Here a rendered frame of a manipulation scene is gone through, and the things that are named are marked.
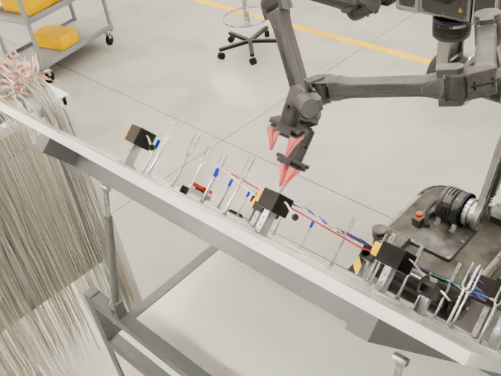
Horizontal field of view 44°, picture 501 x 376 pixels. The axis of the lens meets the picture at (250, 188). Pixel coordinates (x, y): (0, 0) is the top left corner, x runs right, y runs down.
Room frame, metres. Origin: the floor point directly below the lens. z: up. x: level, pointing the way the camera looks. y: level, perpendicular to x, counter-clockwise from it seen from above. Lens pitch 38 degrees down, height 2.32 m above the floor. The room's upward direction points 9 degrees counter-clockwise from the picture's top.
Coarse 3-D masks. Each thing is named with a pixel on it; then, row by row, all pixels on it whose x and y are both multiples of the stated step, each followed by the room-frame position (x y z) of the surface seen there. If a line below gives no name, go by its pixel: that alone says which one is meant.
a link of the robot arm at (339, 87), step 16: (448, 64) 1.42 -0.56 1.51; (336, 80) 1.54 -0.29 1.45; (352, 80) 1.53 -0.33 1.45; (368, 80) 1.50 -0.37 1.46; (384, 80) 1.48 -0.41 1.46; (400, 80) 1.45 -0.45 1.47; (416, 80) 1.43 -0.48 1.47; (432, 80) 1.40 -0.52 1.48; (336, 96) 1.52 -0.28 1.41; (352, 96) 1.50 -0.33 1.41; (368, 96) 1.48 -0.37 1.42; (384, 96) 1.46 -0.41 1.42; (400, 96) 1.44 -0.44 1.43; (416, 96) 1.42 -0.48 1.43; (432, 96) 1.39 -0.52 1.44
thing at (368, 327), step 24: (48, 144) 1.19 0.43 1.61; (96, 168) 1.17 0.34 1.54; (120, 192) 1.08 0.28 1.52; (144, 192) 1.04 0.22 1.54; (168, 216) 0.97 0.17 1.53; (192, 216) 0.94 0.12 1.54; (216, 240) 0.87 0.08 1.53; (264, 264) 0.78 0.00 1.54; (288, 288) 0.73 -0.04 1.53; (312, 288) 0.70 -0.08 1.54; (336, 312) 0.65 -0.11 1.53; (360, 312) 0.58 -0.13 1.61; (360, 336) 0.55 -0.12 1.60; (384, 336) 0.57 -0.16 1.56; (408, 336) 0.61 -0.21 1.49
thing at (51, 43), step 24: (0, 0) 5.19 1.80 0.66; (24, 0) 5.00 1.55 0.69; (48, 0) 5.14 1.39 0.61; (72, 0) 5.22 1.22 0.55; (24, 24) 4.86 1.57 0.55; (72, 24) 5.70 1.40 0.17; (96, 24) 5.60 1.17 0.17; (24, 48) 5.29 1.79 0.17; (48, 48) 5.21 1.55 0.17; (72, 48) 5.10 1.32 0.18; (48, 72) 4.88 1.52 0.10
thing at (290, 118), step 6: (288, 108) 1.53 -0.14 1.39; (294, 108) 1.52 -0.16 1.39; (282, 114) 1.54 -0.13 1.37; (288, 114) 1.52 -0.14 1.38; (294, 114) 1.52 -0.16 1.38; (300, 114) 1.53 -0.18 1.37; (270, 120) 1.54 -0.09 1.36; (276, 120) 1.53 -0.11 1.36; (282, 120) 1.53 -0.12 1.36; (288, 120) 1.52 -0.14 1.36; (294, 120) 1.52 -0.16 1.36; (288, 126) 1.50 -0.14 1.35; (294, 126) 1.51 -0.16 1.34; (300, 126) 1.53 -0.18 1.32; (294, 132) 1.49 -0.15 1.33; (300, 132) 1.49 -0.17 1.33
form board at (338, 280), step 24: (24, 120) 1.21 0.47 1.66; (72, 144) 1.08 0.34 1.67; (120, 168) 0.96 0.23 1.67; (168, 192) 0.86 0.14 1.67; (216, 216) 0.78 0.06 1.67; (240, 240) 0.72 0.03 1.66; (264, 240) 0.74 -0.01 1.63; (288, 240) 1.48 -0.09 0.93; (288, 264) 0.65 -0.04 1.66; (312, 264) 0.72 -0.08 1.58; (336, 288) 0.58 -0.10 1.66; (360, 288) 0.69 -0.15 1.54; (384, 312) 0.53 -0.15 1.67; (408, 312) 0.65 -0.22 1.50; (432, 336) 0.48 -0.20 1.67; (456, 336) 0.61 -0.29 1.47; (456, 360) 0.44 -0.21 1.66; (480, 360) 0.47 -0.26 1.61
